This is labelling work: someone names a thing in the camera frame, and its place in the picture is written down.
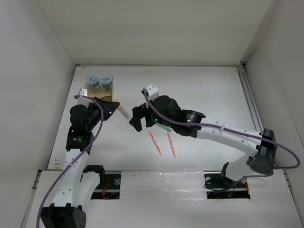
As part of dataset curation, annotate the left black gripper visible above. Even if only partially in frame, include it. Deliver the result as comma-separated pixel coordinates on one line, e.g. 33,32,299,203
85,97,119,132

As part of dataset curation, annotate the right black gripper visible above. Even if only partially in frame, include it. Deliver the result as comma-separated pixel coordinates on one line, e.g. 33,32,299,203
129,101,175,132

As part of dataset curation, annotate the orange cap grey highlighter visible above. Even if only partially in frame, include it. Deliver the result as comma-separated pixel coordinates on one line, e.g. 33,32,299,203
117,104,131,121

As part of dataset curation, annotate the blue slime jar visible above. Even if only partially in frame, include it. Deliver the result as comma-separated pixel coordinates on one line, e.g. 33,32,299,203
86,76,100,91
100,76,113,91

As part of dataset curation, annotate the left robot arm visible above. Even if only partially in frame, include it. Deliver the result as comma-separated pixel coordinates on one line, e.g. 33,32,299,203
36,96,120,228

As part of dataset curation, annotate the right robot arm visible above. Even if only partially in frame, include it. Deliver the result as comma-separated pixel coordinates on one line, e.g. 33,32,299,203
129,95,276,187

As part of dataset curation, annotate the wooden clear organizer container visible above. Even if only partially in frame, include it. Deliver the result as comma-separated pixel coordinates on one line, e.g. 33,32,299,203
85,76,114,102

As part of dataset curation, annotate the green cap highlighter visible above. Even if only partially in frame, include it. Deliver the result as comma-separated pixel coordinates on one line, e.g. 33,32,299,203
159,124,172,132

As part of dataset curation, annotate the left pink thin pen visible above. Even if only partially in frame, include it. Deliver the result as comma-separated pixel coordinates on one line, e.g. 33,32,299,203
148,131,162,156

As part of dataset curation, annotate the pink thin pen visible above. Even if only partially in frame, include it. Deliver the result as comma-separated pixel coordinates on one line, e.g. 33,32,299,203
148,131,162,156
167,131,176,158

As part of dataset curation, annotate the right pink thin pen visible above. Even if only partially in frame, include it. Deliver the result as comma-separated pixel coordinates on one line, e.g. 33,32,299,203
167,131,176,158

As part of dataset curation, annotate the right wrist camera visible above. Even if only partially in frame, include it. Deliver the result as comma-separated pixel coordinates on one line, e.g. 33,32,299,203
142,84,159,101

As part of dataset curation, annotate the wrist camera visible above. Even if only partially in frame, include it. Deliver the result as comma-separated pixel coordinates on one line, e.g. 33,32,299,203
142,84,159,101
77,88,92,106

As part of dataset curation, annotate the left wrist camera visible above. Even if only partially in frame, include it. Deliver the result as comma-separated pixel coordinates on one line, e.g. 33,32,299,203
77,88,92,106

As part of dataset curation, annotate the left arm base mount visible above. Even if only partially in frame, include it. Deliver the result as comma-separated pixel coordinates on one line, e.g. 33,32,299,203
83,165,122,200

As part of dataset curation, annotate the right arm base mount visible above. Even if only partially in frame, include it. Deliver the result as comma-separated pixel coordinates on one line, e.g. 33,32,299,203
204,162,251,200

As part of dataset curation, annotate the aluminium rail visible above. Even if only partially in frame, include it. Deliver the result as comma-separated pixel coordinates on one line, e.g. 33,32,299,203
236,62,264,132

